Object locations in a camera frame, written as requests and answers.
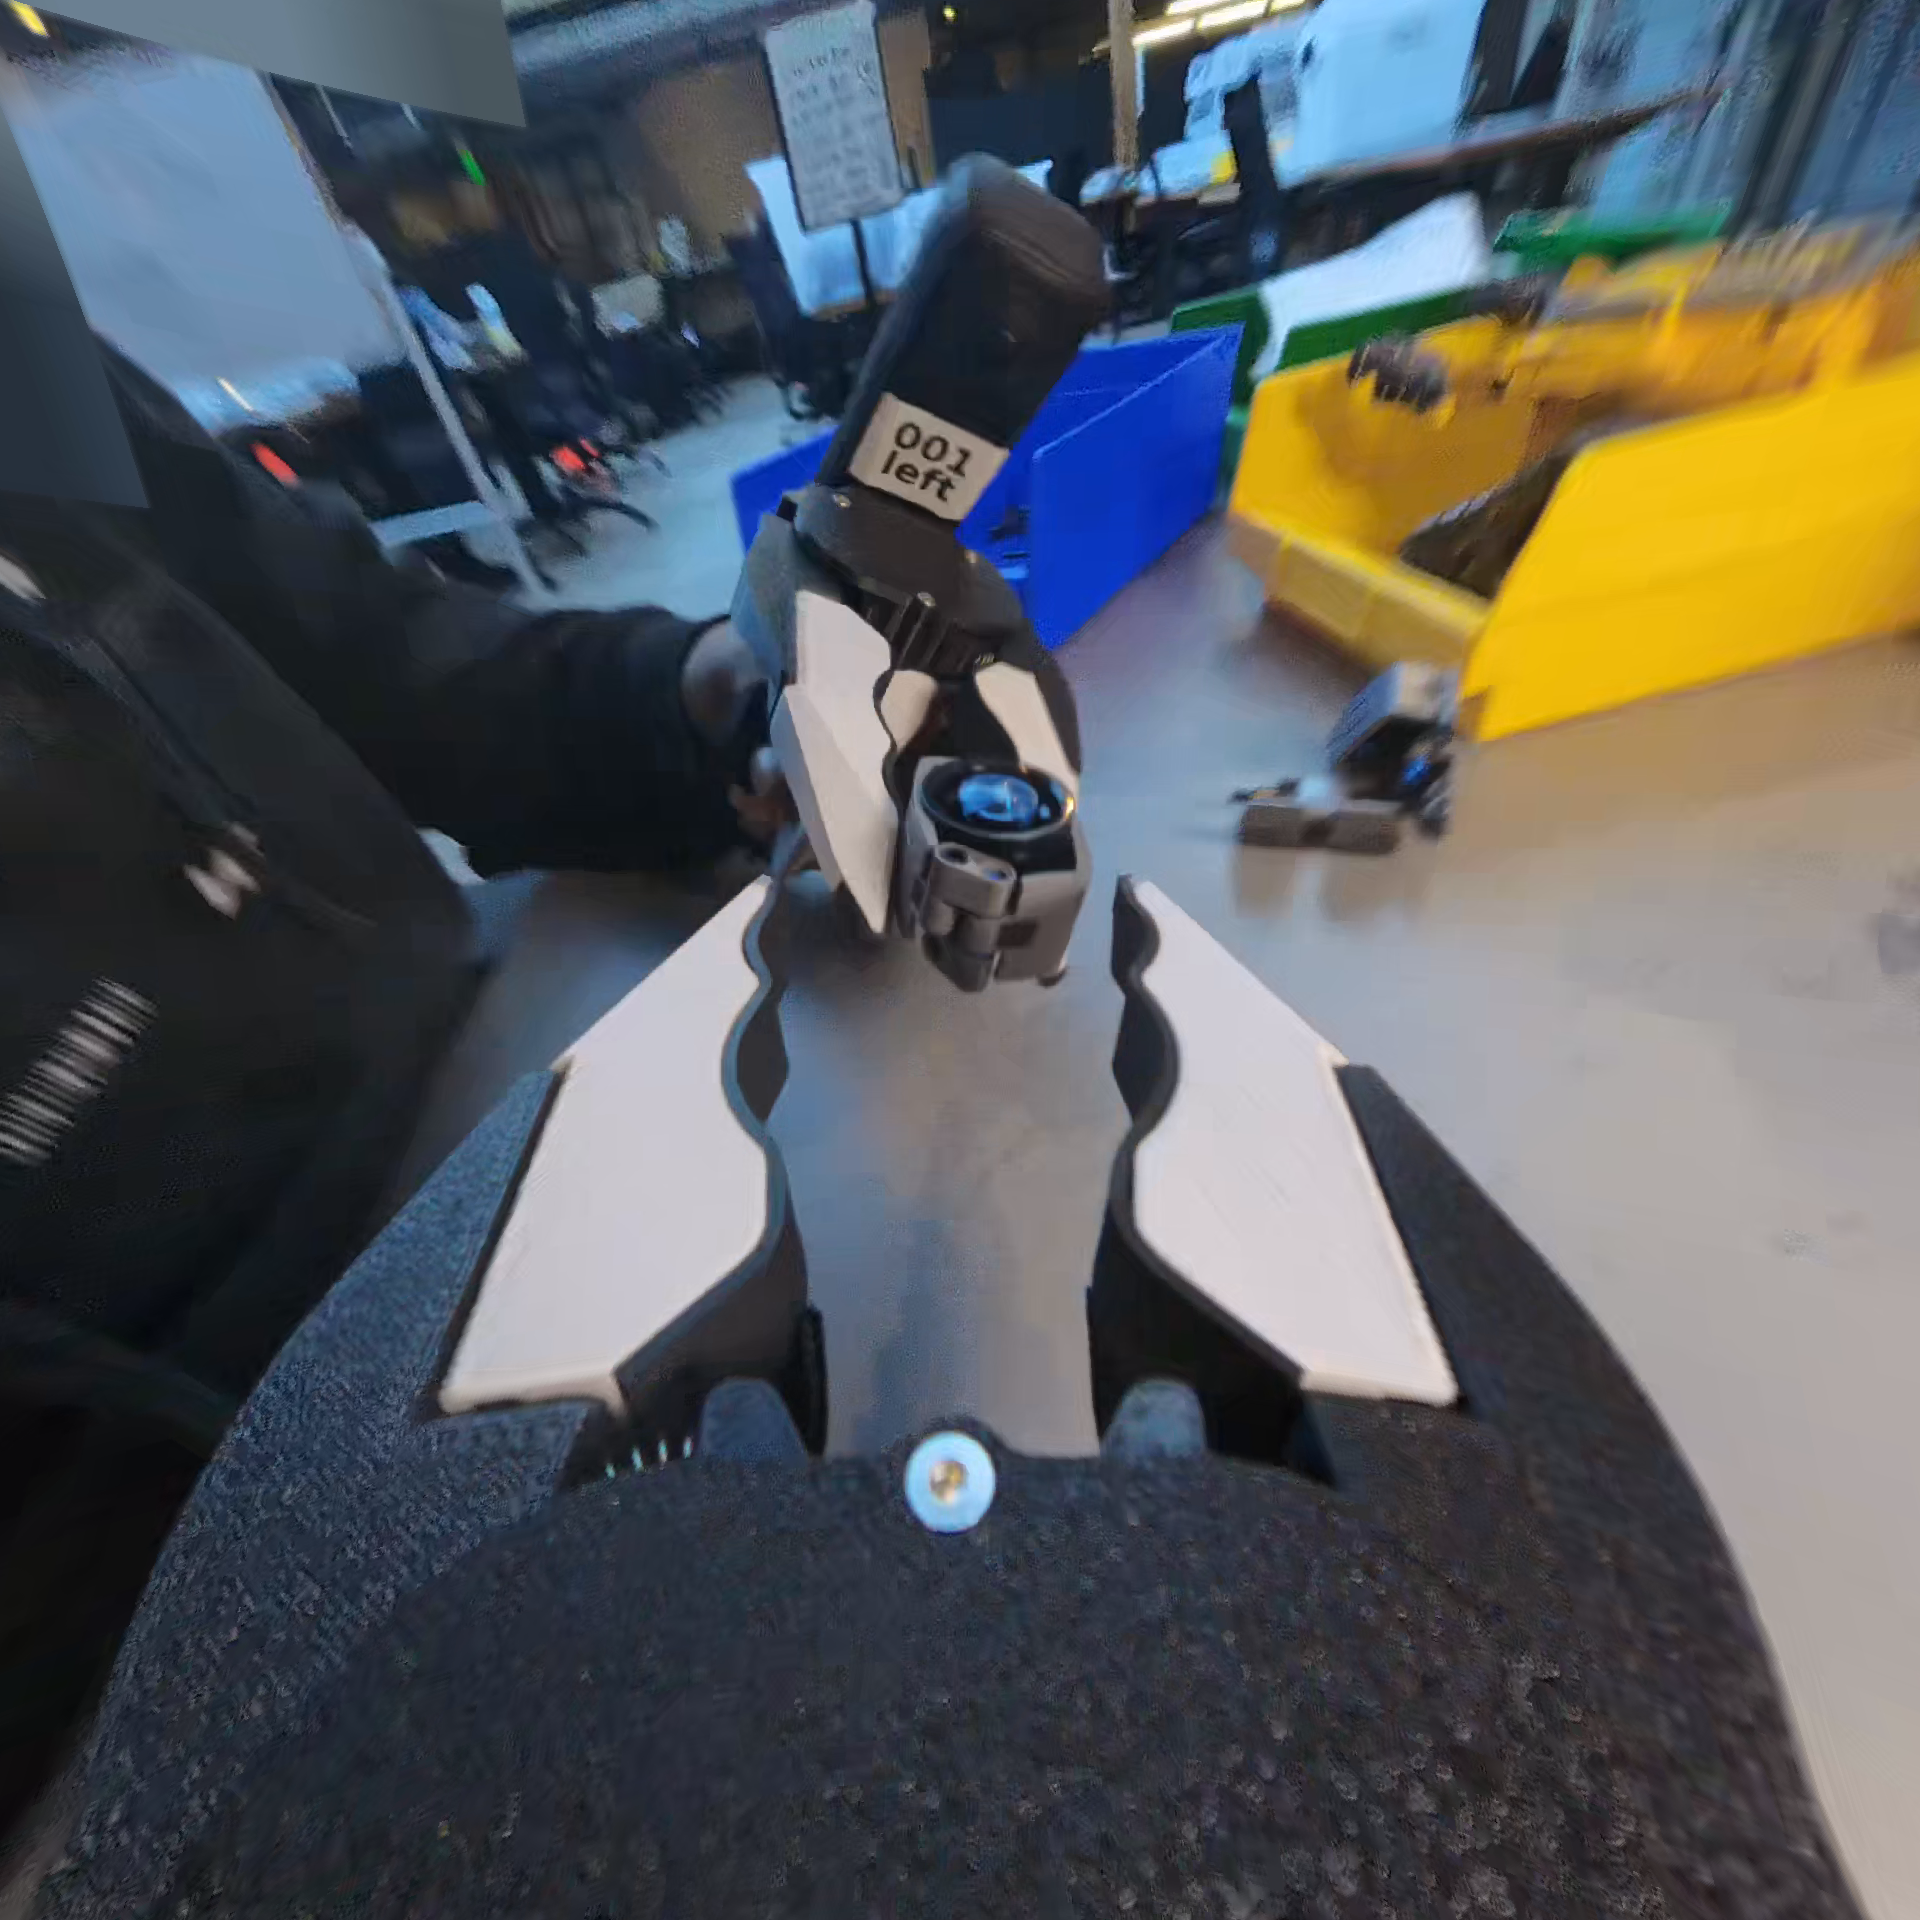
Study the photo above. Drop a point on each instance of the person's left hand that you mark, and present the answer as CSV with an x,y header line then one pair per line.
x,y
720,690

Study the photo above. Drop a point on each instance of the green plastic bin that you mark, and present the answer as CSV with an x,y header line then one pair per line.
x,y
1622,235

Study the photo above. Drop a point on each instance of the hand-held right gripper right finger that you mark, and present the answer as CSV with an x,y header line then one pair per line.
x,y
1276,1201

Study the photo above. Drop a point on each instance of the black office chair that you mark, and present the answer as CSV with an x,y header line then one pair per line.
x,y
580,435

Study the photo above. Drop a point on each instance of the grey brick wheel assembly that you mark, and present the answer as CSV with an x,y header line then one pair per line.
x,y
990,900

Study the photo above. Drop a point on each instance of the white easel board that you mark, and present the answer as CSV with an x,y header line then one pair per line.
x,y
270,271

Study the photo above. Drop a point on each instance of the yellow brick robot model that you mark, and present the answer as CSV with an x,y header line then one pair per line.
x,y
1500,523

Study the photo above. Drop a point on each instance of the person's black hoodie torso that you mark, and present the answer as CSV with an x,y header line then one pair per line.
x,y
225,974

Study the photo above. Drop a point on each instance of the handwritten whiteboard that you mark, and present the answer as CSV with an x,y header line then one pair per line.
x,y
833,119

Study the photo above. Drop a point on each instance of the grey desk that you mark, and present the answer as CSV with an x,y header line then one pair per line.
x,y
1575,1050

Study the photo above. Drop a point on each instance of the yellow plastic bin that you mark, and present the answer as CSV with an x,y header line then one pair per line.
x,y
1695,569

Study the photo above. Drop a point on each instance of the blue plastic bin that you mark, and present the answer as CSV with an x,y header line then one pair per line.
x,y
1126,465

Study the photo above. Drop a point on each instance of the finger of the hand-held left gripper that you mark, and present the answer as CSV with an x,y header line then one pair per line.
x,y
833,734
1036,721

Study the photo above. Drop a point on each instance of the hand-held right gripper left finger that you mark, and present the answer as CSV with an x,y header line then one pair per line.
x,y
630,1201

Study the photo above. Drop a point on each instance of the white packing sheet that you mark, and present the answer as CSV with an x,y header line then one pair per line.
x,y
1381,284

